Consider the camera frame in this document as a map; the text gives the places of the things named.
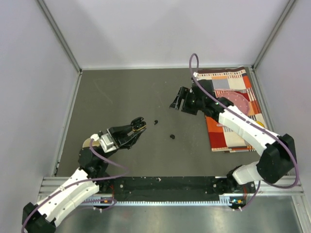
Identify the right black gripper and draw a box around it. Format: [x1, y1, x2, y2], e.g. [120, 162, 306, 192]
[170, 87, 205, 116]

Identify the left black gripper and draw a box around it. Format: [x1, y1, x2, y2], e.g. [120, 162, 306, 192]
[100, 121, 146, 162]

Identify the glossy black charging case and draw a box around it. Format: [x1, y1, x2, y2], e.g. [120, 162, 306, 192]
[131, 117, 146, 132]

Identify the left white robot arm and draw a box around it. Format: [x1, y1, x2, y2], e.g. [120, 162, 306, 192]
[21, 117, 146, 233]

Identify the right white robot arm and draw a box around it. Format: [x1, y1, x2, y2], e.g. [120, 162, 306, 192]
[170, 80, 297, 192]

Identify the orange patterned cloth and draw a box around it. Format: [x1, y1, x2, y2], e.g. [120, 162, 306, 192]
[196, 67, 266, 152]

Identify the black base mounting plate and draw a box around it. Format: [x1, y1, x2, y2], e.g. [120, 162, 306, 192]
[109, 176, 255, 201]

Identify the pink dotted plate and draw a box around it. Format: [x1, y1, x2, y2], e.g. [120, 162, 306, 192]
[216, 91, 250, 115]

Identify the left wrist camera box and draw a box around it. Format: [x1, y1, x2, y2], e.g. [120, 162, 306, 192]
[90, 132, 118, 153]

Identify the cream mug black handle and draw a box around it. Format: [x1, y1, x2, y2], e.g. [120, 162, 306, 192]
[82, 138, 101, 149]

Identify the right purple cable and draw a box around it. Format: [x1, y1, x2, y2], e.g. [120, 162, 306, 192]
[189, 53, 299, 211]

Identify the purple cable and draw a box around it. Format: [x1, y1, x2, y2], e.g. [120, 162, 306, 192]
[189, 53, 299, 211]
[21, 138, 131, 233]

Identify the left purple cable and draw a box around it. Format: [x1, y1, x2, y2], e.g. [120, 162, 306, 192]
[21, 138, 131, 233]

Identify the aluminium frame rail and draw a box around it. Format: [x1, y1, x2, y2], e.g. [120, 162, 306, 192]
[37, 175, 304, 233]

